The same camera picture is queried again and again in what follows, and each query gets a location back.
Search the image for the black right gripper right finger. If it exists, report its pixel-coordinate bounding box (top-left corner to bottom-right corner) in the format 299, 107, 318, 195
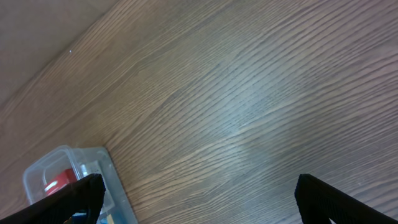
294, 174, 397, 224

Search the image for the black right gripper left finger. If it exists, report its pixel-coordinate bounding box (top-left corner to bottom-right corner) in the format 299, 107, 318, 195
1, 174, 106, 224

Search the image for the red white medicine box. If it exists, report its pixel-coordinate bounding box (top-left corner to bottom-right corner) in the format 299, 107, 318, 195
44, 169, 77, 196

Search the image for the clear plastic container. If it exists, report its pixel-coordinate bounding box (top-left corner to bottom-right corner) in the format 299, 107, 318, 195
23, 146, 138, 224

